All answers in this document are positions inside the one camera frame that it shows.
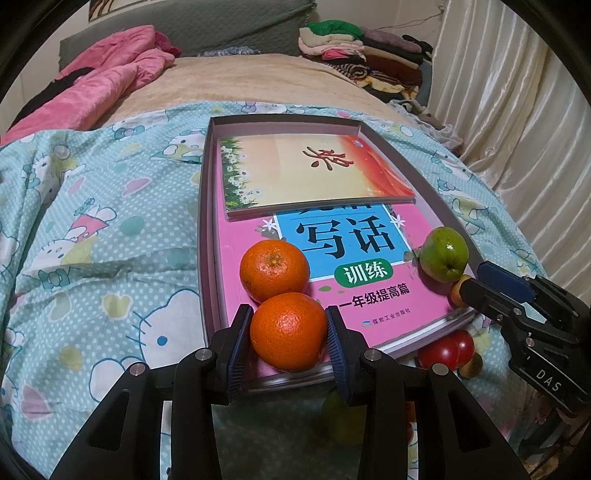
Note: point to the green jujube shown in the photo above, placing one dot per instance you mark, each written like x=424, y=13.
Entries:
x=443, y=254
x=334, y=415

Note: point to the brown kiwi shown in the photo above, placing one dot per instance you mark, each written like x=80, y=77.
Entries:
x=472, y=367

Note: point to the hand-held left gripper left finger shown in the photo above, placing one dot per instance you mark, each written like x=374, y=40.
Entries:
x=238, y=360

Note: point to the white crumpled cloth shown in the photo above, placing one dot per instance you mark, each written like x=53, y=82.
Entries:
x=425, y=122

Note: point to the blossom tree painting panel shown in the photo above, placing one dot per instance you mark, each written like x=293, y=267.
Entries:
x=120, y=3

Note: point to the pink quilt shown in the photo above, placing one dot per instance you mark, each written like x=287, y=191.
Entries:
x=115, y=78

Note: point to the brown longan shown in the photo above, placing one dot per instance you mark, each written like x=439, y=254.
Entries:
x=458, y=290

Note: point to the large orange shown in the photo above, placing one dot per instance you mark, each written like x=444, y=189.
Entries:
x=288, y=332
x=274, y=270

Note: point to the shallow cardboard box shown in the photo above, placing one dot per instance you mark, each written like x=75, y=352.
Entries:
x=213, y=152

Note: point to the orange and yellow notebook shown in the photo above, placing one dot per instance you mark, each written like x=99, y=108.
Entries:
x=286, y=170

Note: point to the grey quilted headboard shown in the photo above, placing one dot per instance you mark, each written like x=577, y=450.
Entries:
x=207, y=27

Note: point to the cream curtain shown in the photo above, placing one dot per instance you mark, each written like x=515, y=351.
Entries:
x=508, y=115

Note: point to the beige bed sheet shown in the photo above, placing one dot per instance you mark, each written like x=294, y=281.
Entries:
x=254, y=78

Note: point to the dark blue patterned cloth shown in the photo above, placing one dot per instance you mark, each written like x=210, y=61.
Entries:
x=240, y=51

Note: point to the black garment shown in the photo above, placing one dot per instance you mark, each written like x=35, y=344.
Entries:
x=51, y=92

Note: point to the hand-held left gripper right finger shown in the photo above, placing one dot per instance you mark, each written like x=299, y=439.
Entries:
x=339, y=360

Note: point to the stack of folded clothes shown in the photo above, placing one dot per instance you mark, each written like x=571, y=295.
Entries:
x=392, y=60

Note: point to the red cherry tomato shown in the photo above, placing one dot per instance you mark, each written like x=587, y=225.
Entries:
x=465, y=344
x=438, y=353

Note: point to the light blue printed blanket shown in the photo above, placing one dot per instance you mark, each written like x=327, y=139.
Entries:
x=115, y=230

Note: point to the dark red garment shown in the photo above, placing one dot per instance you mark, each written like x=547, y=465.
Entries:
x=166, y=44

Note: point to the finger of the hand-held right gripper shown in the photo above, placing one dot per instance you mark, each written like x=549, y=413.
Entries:
x=503, y=279
x=485, y=297

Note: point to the pink workbook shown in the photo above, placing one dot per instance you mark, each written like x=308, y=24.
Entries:
x=415, y=318

